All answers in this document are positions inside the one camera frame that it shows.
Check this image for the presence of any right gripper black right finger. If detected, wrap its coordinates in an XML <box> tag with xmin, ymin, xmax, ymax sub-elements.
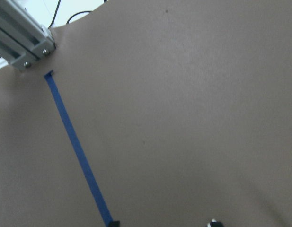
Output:
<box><xmin>206</xmin><ymin>219</ymin><xmax>223</xmax><ymax>227</ymax></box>

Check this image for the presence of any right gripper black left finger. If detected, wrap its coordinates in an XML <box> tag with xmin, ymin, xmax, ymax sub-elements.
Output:
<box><xmin>108</xmin><ymin>221</ymin><xmax>120</xmax><ymax>227</ymax></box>

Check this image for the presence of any aluminium frame post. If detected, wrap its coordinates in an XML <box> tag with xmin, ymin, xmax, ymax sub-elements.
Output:
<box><xmin>0</xmin><ymin>0</ymin><xmax>56</xmax><ymax>70</ymax></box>

